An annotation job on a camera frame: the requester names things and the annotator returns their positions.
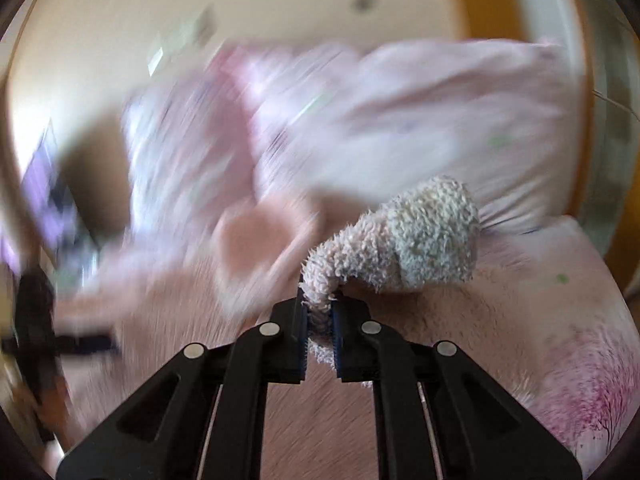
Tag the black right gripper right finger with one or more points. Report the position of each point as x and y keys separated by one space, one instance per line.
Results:
x=438 y=414

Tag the pink floral pillow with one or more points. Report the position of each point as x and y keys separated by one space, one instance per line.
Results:
x=236 y=130
x=365 y=125

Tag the pink floral pillow right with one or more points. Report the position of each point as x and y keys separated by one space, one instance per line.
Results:
x=365 y=125

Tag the pink floral pillow left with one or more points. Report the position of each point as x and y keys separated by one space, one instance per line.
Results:
x=236 y=130

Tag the pink floral bed sheet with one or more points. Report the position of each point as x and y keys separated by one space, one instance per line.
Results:
x=542 y=315

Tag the white wall switch plate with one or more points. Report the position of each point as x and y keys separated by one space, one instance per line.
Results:
x=182 y=39

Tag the pink fleece garment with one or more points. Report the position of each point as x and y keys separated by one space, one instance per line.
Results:
x=427 y=235

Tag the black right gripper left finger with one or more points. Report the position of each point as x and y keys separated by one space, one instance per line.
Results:
x=202 y=414

